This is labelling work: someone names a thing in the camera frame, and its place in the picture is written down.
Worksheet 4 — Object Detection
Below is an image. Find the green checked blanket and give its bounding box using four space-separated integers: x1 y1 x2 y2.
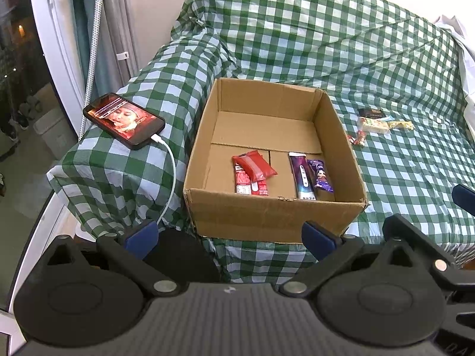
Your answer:
46 0 475 282

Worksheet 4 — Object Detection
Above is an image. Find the small purple snack packet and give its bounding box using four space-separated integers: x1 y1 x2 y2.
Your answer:
308 159 335 193

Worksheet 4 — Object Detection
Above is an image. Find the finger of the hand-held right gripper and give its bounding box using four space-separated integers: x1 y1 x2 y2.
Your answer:
452 183 475 216
384 213 475 293

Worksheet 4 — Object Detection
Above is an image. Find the white cloth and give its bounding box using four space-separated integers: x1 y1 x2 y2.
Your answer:
434 14 475 138

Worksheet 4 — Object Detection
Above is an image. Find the white bin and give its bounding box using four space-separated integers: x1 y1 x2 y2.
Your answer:
33 106 77 160

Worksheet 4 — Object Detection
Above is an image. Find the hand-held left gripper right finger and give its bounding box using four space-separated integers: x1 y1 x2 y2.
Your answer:
278 220 414 299

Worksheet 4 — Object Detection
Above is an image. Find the black smartphone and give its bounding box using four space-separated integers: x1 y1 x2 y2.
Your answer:
82 93 166 151

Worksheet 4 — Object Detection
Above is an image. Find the red snack pouch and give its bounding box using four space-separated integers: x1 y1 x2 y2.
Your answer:
232 151 278 179

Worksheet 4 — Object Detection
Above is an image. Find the long red snack packet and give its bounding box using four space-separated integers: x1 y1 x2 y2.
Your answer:
233 163 268 195

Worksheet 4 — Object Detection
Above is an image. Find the dark shoe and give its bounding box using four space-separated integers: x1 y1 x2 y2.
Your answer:
0 115 23 142

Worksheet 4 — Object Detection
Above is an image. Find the white charging cable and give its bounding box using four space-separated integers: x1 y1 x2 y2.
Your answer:
150 135 177 227

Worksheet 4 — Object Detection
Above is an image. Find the cardboard box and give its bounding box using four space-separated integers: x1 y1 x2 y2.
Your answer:
183 78 370 244

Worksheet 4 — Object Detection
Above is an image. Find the grey curtain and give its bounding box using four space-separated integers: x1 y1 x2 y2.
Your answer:
69 0 142 101

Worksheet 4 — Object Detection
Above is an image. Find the small red candy packet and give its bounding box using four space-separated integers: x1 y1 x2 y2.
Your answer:
347 131 367 149

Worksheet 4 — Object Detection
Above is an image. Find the grey slipper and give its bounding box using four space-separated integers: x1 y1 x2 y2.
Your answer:
18 94 43 119

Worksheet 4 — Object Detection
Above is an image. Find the long purple snack packet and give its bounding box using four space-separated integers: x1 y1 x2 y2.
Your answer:
289 152 317 200

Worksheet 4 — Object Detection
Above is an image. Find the white green peanut packet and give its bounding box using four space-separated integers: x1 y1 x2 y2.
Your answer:
358 117 391 134

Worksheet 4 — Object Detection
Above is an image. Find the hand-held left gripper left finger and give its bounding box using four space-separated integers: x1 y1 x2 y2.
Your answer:
45 220 178 299

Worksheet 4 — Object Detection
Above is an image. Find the white braided hose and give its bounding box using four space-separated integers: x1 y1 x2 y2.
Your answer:
80 0 105 142

